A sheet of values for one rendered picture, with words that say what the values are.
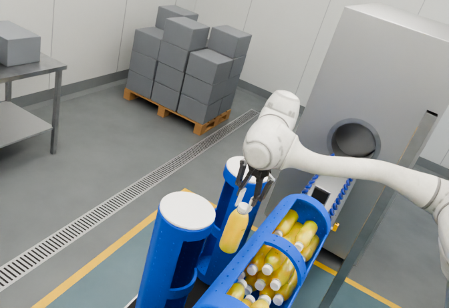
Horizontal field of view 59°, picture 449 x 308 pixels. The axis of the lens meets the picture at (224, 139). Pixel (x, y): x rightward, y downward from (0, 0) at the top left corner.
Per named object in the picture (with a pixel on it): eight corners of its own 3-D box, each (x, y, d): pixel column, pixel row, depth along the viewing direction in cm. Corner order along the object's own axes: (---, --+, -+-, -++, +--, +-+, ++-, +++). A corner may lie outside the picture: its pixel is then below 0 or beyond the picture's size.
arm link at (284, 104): (258, 124, 128) (247, 141, 116) (274, 80, 120) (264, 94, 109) (290, 137, 126) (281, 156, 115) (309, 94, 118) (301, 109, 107)
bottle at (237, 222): (215, 242, 147) (228, 204, 138) (230, 237, 151) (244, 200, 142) (225, 256, 143) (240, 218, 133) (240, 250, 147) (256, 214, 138)
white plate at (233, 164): (253, 154, 261) (252, 156, 261) (218, 158, 245) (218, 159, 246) (279, 179, 242) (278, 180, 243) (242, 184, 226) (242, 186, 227)
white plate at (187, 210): (152, 216, 183) (151, 218, 184) (208, 236, 182) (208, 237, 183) (170, 185, 208) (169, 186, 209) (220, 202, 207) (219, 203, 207)
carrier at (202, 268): (219, 252, 302) (186, 260, 286) (252, 155, 262) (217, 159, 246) (240, 280, 282) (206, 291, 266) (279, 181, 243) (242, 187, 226)
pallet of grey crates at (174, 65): (228, 118, 554) (253, 35, 500) (199, 135, 487) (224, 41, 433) (159, 85, 590) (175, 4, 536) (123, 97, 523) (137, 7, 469)
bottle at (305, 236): (317, 220, 194) (305, 240, 178) (318, 233, 196) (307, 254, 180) (303, 219, 197) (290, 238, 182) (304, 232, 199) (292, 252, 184)
